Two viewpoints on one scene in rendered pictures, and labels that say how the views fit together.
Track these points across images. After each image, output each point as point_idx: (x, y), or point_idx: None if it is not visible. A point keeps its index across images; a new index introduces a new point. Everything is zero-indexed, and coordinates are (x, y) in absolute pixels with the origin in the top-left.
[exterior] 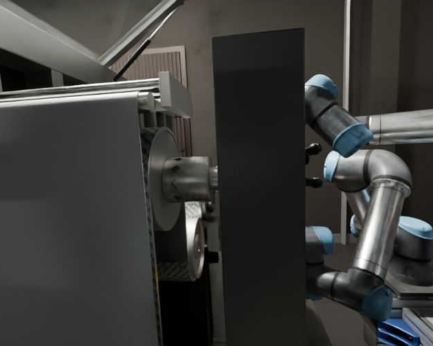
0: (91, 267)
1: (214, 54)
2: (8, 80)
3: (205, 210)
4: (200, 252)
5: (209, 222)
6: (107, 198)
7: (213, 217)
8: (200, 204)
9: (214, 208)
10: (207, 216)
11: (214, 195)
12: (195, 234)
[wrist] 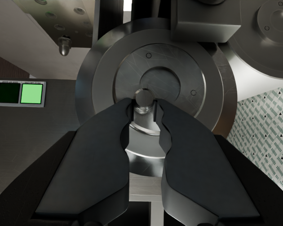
0: None
1: None
2: (173, 225)
3: (220, 74)
4: (272, 4)
5: (228, 38)
6: None
7: (189, 34)
8: (236, 96)
9: (160, 53)
10: (202, 51)
11: (127, 84)
12: None
